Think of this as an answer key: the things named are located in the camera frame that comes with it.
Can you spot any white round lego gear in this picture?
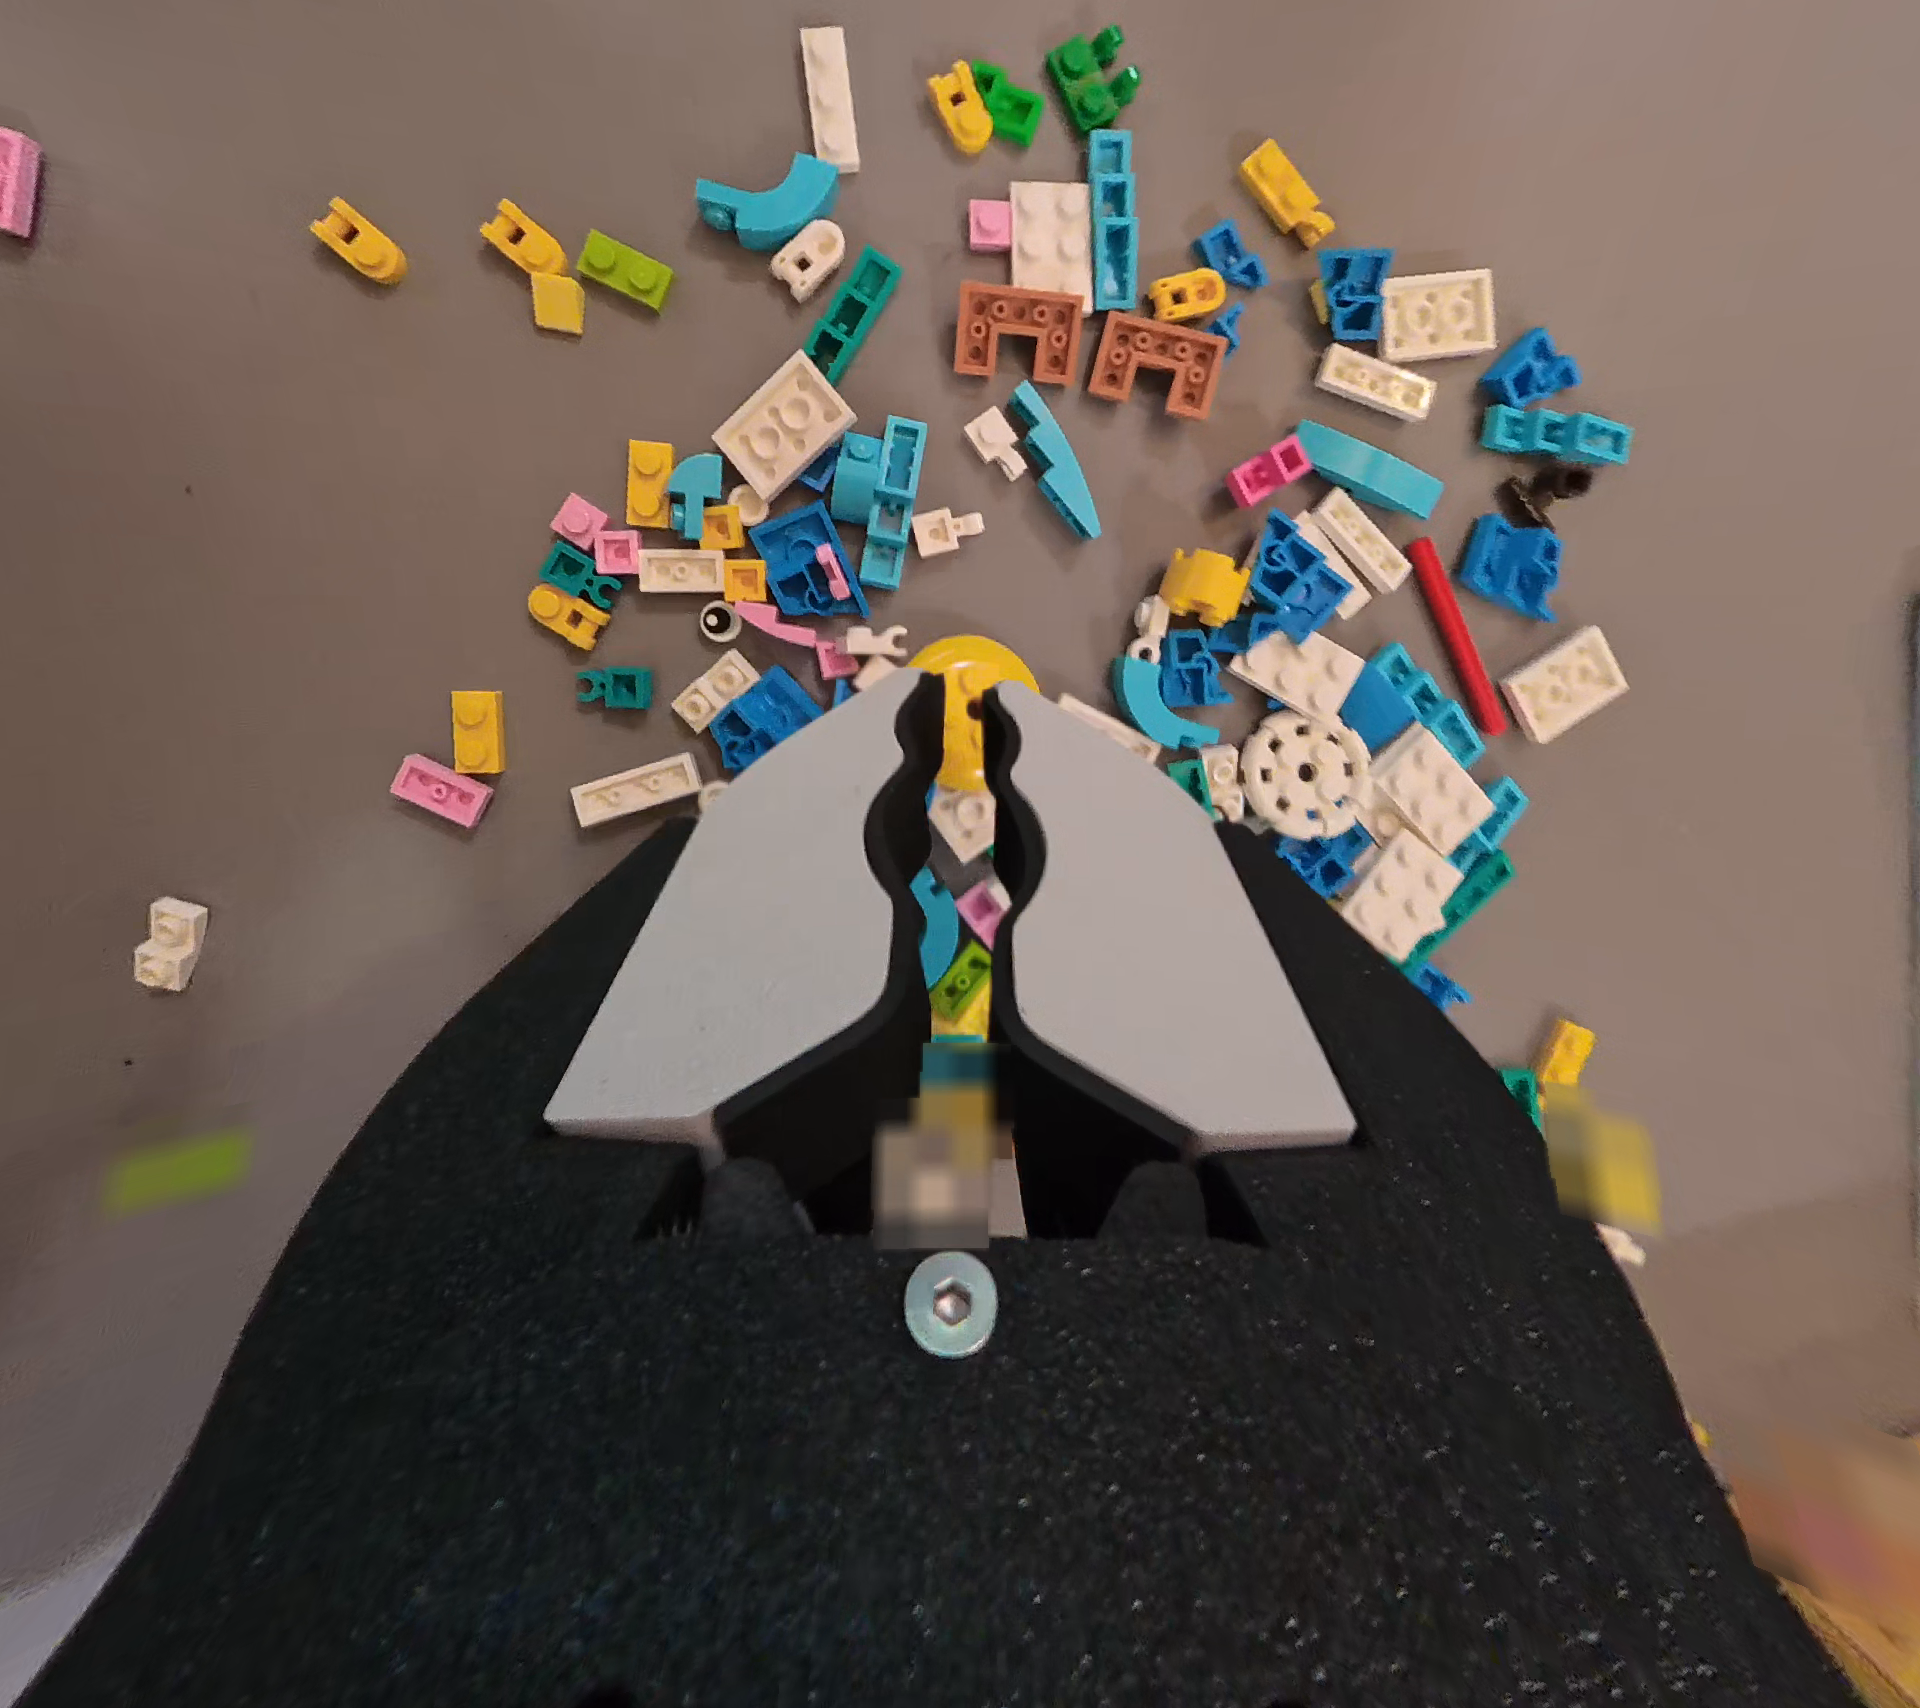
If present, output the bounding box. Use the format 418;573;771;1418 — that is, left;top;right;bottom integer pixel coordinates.
1239;708;1371;841

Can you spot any red lego axle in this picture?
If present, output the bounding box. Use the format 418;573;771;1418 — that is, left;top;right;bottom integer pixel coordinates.
1406;537;1503;740

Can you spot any yellow round lego piece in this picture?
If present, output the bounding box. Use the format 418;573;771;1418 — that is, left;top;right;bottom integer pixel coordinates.
909;631;1040;789

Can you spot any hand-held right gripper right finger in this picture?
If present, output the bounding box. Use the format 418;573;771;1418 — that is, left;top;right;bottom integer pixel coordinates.
977;680;1362;1236

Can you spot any white lego bracket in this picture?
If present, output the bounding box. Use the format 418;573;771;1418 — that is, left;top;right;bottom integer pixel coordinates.
134;895;215;995

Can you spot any tan lego arch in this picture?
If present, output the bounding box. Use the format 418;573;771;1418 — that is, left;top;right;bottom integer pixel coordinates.
1089;314;1234;419
950;278;1085;384

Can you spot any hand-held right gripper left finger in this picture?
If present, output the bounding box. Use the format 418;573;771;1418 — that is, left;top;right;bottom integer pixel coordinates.
536;666;950;1236

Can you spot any pile of pastel lego pieces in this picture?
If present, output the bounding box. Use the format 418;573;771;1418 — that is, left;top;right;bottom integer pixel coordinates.
306;20;1634;1041

